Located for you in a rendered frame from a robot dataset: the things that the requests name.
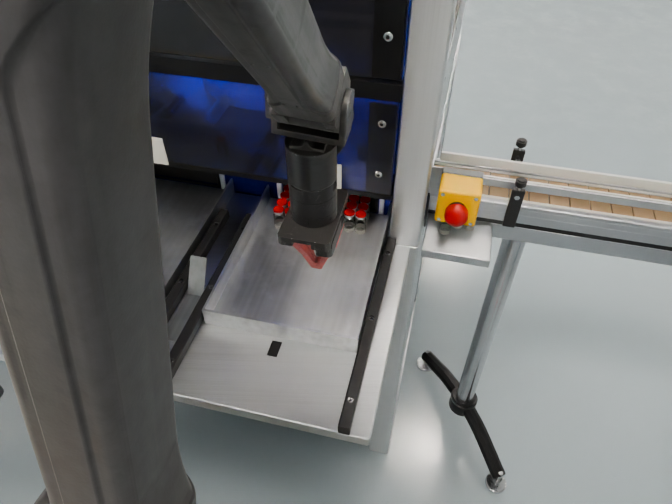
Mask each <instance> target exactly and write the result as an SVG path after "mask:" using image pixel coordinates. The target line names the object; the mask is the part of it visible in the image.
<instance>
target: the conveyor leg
mask: <svg viewBox="0 0 672 504"><path fill-rule="evenodd" d="M525 244H526V242H521V241H514V240H508V239H502V241H501V244H500V248H499V251H498V255H497V258H496V261H495V265H494V268H493V271H492V275H491V278H490V282H489V285H488V288H487V292H486V295H485V299H484V302H483V305H482V309H481V312H480V315H479V319H478V322H477V326H476V329H475V332H474V336H473V339H472V343H471V346H470V349H469V353H468V356H467V359H466V363H465V366H464V370H463V373H462V376H461V380H460V383H459V386H458V390H457V393H456V397H457V399H458V400H459V401H460V402H461V403H464V404H468V403H470V402H471V401H472V400H473V397H474V394H475V391H476V388H477V385H478V382H479V379H480V377H481V374H482V371H483V368H484V365H485V362H486V359H487V356H488V353H489V350H490V347H491V344H492V341H493V338H494V335H495V332H496V330H497V327H498V324H499V321H500V318H501V315H502V312H503V309H504V306H505V303H506V300H507V297H508V294H509V291H510V288H511V286H512V283H513V280H514V277H515V274H516V271H517V268H518V265H519V262H520V259H521V256H522V253H523V250H524V247H525Z"/></svg>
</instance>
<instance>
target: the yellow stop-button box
mask: <svg viewBox="0 0 672 504"><path fill-rule="evenodd" d="M483 177H484V173H483V172H480V171H473V170H466V169H459V168H452V167H443V170H442V176H441V181H440V187H439V193H438V199H437V205H436V210H435V216H434V219H435V221H440V222H446V221H445V219H444V213H445V209H446V208H447V207H448V206H449V205H451V204H461V205H463V206H465V207H466V208H467V210H468V220H467V222H466V223H465V224H464V225H465V226H471V227H472V226H474V225H475V222H476V218H477V214H478V210H479V206H480V201H481V197H482V187H483ZM446 223H447V222H446Z"/></svg>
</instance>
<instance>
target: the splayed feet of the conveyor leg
mask: <svg viewBox="0 0 672 504"><path fill-rule="evenodd" d="M417 367H418V368H419V369H420V370H422V371H430V370H432V371H433V372H434V373H435V374H436V375H437V376H438V378H439V379H440V380H441V381H442V382H443V384H444V385H445V386H446V388H447V389H448V390H449V392H450V393H451V396H450V399H449V407H450V409H451V410H452V411H453V412H454V413H455V414H457V415H459V416H464V417H465V418H466V420H467V422H468V424H469V426H470V428H471V430H472V432H473V434H474V437H475V439H476V441H477V443H478V446H479V448H480V450H481V453H482V455H483V458H484V460H485V462H486V465H487V467H488V470H489V472H490V473H489V474H488V475H487V477H486V479H485V484H486V486H487V488H488V489H489V490H490V491H491V492H493V493H496V494H499V493H502V492H504V491H505V489H506V480H505V478H504V477H503V475H505V474H506V473H505V471H504V468H503V466H502V464H501V461H500V459H499V457H498V454H497V452H496V450H495V447H494V445H493V443H492V440H491V438H490V436H489V434H488V431H487V429H486V427H485V425H484V423H483V421H482V419H481V417H480V415H479V414H478V412H477V410H476V408H475V407H476V405H477V401H478V397H477V395H476V393H475V394H474V397H473V400H472V401H471V402H470V403H468V404H464V403H461V402H460V401H459V400H458V399H457V397H456V393H457V390H458V386H459V382H458V380H457V379H456V378H455V376H454V375H453V374H452V373H451V372H450V370H449V369H448V368H447V367H446V366H445V365H444V364H443V363H442V362H441V361H440V360H439V359H438V358H437V357H436V356H435V355H434V354H433V353H432V352H431V351H428V350H427V351H425V352H424V353H423V354H422V356H421V357H419V358H418V359H417Z"/></svg>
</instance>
